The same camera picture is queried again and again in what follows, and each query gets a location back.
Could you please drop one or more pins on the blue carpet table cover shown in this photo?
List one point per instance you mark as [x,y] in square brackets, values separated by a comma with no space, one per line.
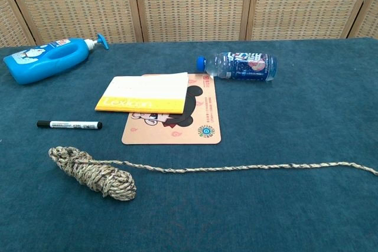
[265,204]

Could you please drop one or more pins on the woven wooden folding screen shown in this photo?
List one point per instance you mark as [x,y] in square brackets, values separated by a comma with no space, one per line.
[192,4]

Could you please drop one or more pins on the blue pump lotion bottle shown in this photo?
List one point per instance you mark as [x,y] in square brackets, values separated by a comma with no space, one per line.
[44,60]

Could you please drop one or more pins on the black and white marker pen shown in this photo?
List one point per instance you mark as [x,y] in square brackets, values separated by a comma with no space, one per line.
[71,124]

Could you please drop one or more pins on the cartoon print mouse pad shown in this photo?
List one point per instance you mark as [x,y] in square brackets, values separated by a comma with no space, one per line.
[195,122]

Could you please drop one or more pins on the clear bottle with blue label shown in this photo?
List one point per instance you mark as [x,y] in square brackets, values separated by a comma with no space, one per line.
[245,67]

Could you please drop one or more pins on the yellow and white notebook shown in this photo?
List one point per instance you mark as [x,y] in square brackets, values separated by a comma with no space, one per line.
[141,92]

